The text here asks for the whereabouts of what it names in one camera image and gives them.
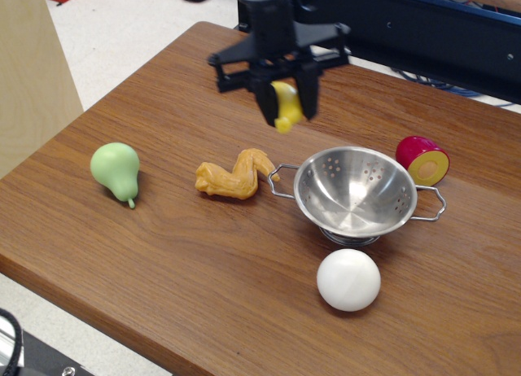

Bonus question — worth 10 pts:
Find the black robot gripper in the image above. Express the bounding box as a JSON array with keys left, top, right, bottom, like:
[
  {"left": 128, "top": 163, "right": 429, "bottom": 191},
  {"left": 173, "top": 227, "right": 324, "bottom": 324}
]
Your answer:
[{"left": 208, "top": 0, "right": 350, "bottom": 127}]

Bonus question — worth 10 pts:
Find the yellow toy banana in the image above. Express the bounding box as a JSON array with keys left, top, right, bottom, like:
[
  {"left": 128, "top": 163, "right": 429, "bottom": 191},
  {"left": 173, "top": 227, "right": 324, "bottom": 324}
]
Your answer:
[{"left": 271, "top": 81, "right": 304, "bottom": 134}]

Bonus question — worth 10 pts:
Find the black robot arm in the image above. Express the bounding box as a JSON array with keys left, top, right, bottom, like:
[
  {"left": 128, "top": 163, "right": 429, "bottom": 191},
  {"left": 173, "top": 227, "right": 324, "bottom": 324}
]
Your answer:
[{"left": 208, "top": 0, "right": 350, "bottom": 126}]

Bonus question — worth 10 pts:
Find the small steel colander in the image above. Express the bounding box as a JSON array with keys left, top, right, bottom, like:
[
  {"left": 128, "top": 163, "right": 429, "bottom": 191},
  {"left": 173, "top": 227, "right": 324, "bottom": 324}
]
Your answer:
[{"left": 268, "top": 146, "right": 447, "bottom": 247}]

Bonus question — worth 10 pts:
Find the tan toy chicken wing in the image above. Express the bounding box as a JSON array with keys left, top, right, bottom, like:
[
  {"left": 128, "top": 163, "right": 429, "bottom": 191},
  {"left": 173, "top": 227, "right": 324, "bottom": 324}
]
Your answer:
[{"left": 195, "top": 148, "right": 275, "bottom": 200}]

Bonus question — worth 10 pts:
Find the red halved toy fruit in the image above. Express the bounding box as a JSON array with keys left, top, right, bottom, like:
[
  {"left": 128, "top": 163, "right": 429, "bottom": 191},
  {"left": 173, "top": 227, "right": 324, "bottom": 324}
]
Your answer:
[{"left": 395, "top": 136, "right": 450, "bottom": 186}]

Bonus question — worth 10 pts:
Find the green toy pear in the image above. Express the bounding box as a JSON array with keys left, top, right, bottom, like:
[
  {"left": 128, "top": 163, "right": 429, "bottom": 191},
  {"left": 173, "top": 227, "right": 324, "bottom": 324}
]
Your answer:
[{"left": 90, "top": 142, "right": 140, "bottom": 209}]

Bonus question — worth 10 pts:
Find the white toy egg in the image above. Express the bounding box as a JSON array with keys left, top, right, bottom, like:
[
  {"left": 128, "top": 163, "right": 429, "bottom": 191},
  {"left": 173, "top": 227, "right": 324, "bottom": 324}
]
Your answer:
[{"left": 317, "top": 249, "right": 381, "bottom": 312}]

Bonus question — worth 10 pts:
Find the light plywood panel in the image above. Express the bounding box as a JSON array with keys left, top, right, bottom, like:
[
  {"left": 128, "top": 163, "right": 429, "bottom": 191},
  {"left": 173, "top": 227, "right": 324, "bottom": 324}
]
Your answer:
[{"left": 1, "top": 0, "right": 83, "bottom": 175}]

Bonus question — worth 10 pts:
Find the blue cable bundle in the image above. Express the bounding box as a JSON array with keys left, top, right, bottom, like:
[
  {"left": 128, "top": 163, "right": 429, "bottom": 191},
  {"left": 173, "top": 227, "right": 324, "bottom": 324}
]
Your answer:
[{"left": 390, "top": 66, "right": 514, "bottom": 108}]

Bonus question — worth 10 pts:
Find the dark blue metal frame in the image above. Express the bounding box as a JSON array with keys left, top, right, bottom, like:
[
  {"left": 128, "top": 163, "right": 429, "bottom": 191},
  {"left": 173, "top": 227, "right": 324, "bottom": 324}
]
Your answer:
[{"left": 237, "top": 0, "right": 521, "bottom": 106}]

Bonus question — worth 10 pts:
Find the black metal base bracket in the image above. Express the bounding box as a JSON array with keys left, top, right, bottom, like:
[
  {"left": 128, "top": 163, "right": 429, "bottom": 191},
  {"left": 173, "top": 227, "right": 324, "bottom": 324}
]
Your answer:
[{"left": 15, "top": 331, "right": 94, "bottom": 376}]

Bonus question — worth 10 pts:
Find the black braided cable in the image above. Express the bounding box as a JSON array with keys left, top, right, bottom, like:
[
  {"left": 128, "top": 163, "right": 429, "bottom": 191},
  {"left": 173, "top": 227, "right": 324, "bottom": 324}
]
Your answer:
[{"left": 0, "top": 308, "right": 24, "bottom": 376}]

